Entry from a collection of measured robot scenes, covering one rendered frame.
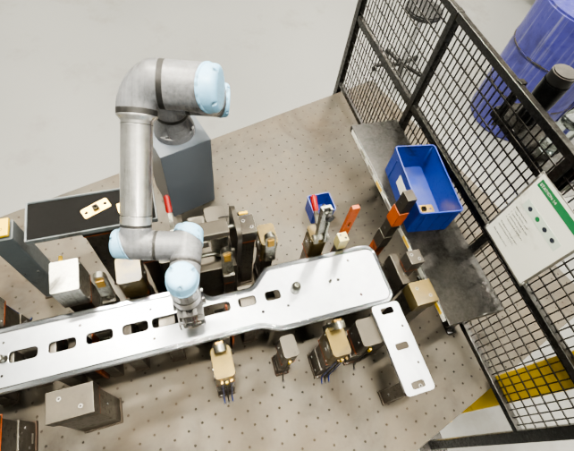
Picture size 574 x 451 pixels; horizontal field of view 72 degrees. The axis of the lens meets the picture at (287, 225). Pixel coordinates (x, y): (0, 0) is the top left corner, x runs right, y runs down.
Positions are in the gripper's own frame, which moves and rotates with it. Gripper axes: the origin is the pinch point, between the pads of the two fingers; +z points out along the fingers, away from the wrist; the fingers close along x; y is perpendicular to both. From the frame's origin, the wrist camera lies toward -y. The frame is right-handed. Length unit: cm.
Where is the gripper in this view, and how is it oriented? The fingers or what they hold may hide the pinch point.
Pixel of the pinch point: (191, 311)
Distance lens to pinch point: 129.1
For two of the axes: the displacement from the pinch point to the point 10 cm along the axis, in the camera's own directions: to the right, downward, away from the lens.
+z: -1.3, 4.8, 8.7
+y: 2.8, 8.6, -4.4
